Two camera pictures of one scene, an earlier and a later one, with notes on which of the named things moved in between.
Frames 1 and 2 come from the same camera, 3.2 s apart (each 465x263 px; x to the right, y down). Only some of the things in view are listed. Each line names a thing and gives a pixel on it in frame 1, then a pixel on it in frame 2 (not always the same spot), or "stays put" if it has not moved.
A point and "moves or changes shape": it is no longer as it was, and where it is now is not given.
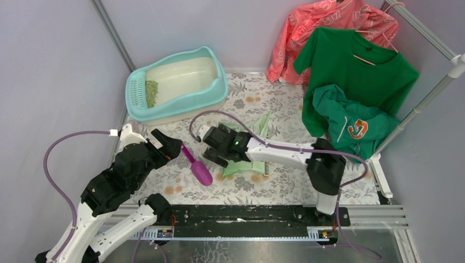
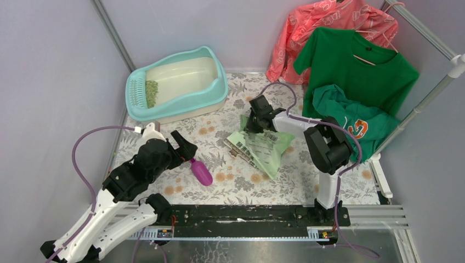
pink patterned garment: (298, 30) stays put
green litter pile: (151, 91) stays put
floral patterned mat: (256, 105) stays put
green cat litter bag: (259, 125) moves or changes shape
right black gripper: (211, 154) -> (249, 127)
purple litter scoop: (200, 170) stays put
